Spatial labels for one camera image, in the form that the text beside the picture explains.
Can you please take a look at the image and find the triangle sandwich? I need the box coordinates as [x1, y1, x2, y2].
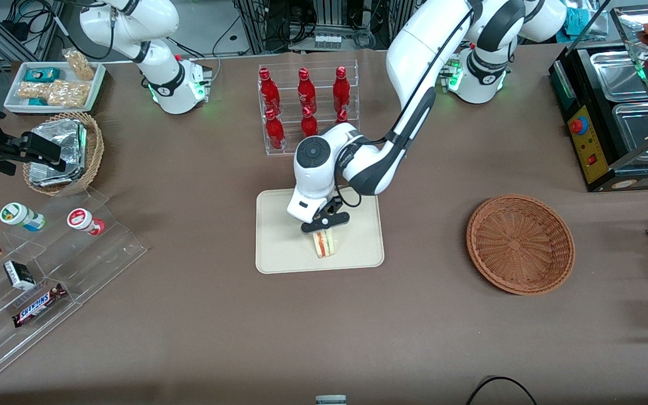
[312, 227, 336, 259]

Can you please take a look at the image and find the white snack tray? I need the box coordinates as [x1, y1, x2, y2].
[4, 61, 107, 116]

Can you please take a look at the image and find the cream rectangular tray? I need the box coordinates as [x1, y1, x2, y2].
[256, 188, 385, 275]

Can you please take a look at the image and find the wicker basket with foil containers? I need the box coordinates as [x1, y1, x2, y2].
[22, 111, 105, 197]

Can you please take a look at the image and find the empty round wicker basket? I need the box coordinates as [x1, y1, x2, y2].
[466, 194, 577, 296]

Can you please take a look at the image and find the aluminium foil food container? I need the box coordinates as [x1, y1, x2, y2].
[28, 119, 88, 188]

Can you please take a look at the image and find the clear bag of crackers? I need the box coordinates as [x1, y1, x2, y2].
[47, 80, 92, 108]
[17, 82, 52, 100]

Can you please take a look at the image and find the clear acrylic bottle rack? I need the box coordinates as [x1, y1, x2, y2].
[257, 60, 360, 158]

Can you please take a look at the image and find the green lid yogurt bottle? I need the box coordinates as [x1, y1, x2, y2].
[0, 202, 46, 232]

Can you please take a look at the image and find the red lid yogurt bottle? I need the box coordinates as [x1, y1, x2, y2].
[67, 208, 106, 236]

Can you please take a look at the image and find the clear bag of peanuts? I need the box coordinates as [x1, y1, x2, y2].
[62, 48, 97, 81]

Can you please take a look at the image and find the clear acrylic stepped display stand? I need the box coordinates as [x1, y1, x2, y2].
[0, 188, 148, 383]

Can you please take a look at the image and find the small black carton box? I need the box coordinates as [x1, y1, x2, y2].
[4, 260, 36, 291]

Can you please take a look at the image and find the Snickers chocolate bar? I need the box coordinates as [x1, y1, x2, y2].
[12, 283, 68, 328]

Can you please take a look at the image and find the black food warmer cabinet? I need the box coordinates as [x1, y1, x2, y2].
[548, 0, 648, 194]

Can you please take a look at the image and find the black cable loop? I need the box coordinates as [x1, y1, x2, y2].
[466, 375, 538, 405]

